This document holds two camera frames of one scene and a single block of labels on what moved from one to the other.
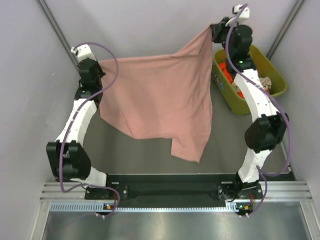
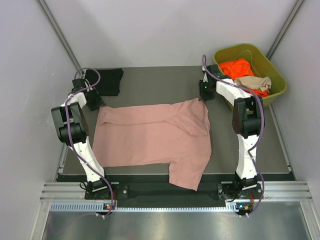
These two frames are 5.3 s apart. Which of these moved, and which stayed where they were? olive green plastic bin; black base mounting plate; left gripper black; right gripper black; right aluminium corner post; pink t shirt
Moved: left gripper black; right gripper black; pink t shirt
Stayed: right aluminium corner post; black base mounting plate; olive green plastic bin
